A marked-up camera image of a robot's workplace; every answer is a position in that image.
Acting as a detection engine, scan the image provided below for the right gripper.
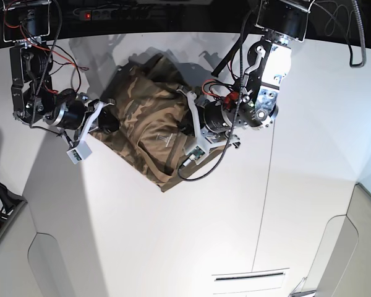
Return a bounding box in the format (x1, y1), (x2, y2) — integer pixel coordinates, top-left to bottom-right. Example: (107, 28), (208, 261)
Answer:
(45, 89), (120, 139)

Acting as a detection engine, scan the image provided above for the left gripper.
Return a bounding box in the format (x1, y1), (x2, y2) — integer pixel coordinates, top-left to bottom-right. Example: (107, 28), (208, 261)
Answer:
(177, 88), (241, 153)

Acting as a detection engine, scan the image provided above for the camouflage T-shirt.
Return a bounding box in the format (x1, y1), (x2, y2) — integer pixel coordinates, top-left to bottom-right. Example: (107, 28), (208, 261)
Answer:
(91, 46), (229, 193)

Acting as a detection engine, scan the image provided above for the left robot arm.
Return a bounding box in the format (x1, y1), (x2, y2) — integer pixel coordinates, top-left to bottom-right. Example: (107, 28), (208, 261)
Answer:
(184, 1), (313, 163)

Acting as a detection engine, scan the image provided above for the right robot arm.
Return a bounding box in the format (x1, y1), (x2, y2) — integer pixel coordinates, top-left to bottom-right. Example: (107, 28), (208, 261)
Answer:
(2, 1), (120, 142)

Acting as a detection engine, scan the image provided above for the black power strip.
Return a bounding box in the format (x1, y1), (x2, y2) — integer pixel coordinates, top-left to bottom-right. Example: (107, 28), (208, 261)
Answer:
(73, 7), (150, 21)

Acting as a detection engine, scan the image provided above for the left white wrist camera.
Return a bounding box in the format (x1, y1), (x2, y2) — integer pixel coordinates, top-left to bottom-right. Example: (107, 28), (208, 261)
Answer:
(181, 145), (209, 167)

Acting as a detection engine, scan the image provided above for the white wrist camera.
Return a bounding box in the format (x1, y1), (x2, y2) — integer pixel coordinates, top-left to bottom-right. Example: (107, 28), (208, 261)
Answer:
(67, 141), (92, 164)
(181, 145), (209, 167)

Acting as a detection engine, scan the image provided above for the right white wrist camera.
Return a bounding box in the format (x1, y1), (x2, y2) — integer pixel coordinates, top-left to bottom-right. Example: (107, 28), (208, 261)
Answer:
(67, 141), (92, 164)

